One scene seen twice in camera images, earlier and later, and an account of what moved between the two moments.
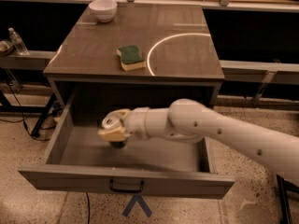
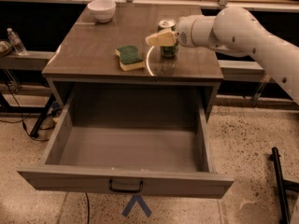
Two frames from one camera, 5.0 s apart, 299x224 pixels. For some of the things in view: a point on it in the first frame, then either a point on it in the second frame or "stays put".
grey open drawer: x=169 y=165 stays put
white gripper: x=135 y=124 to x=183 y=32
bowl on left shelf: x=7 y=48 stays put
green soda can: x=119 y=145 to x=168 y=51
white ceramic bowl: x=104 y=10 stays put
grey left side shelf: x=35 y=60 stays put
